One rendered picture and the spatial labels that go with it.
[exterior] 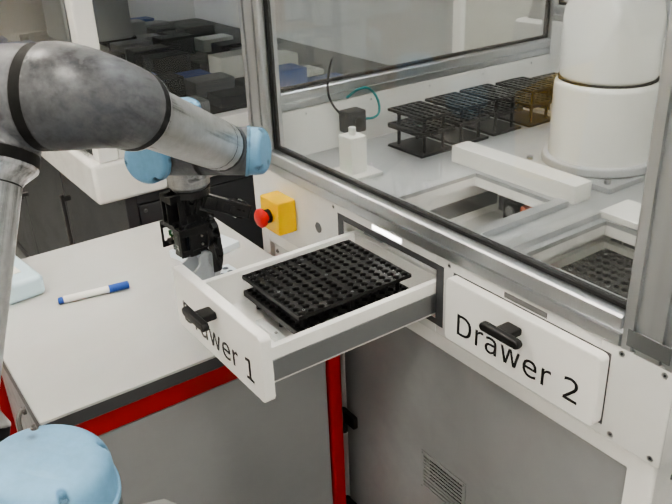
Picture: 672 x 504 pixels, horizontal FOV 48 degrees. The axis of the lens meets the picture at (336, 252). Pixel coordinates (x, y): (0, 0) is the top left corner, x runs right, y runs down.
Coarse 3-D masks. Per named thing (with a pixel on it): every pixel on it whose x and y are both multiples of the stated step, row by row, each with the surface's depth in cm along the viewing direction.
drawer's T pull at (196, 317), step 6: (186, 306) 117; (186, 312) 115; (192, 312) 115; (198, 312) 115; (204, 312) 115; (210, 312) 115; (192, 318) 114; (198, 318) 113; (204, 318) 114; (210, 318) 114; (216, 318) 115; (198, 324) 112; (204, 324) 112; (204, 330) 112
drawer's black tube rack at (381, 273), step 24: (288, 264) 131; (312, 264) 131; (336, 264) 130; (360, 264) 130; (384, 264) 130; (288, 288) 123; (312, 288) 123; (336, 288) 123; (360, 288) 122; (384, 288) 128; (408, 288) 128; (312, 312) 116; (336, 312) 122
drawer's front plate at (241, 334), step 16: (176, 272) 125; (192, 272) 123; (176, 288) 127; (192, 288) 121; (208, 288) 118; (192, 304) 123; (208, 304) 117; (224, 304) 114; (224, 320) 113; (240, 320) 109; (208, 336) 121; (224, 336) 115; (240, 336) 110; (256, 336) 105; (240, 352) 112; (256, 352) 107; (240, 368) 113; (256, 368) 108; (272, 368) 108; (256, 384) 110; (272, 384) 109
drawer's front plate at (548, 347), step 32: (448, 288) 119; (480, 288) 115; (448, 320) 121; (480, 320) 115; (512, 320) 109; (480, 352) 117; (512, 352) 111; (544, 352) 105; (576, 352) 100; (544, 384) 107; (576, 416) 104
